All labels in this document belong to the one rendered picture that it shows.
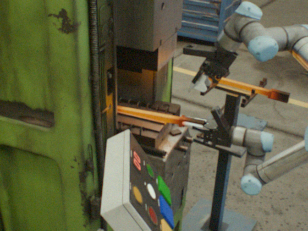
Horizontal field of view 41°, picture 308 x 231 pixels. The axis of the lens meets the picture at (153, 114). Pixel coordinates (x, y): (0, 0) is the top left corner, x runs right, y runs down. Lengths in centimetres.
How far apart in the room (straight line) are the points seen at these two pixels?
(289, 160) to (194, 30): 410
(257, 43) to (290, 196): 196
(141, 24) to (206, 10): 396
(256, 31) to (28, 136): 85
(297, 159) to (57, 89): 85
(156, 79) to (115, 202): 101
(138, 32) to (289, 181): 206
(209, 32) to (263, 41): 419
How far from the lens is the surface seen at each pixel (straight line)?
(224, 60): 139
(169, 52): 162
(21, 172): 177
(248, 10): 131
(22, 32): 144
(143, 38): 145
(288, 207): 298
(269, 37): 126
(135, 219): 107
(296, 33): 133
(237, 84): 211
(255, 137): 165
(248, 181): 158
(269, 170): 156
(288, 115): 408
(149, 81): 198
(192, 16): 544
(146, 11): 142
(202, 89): 144
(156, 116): 175
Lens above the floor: 188
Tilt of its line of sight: 30 degrees down
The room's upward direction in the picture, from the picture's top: 2 degrees clockwise
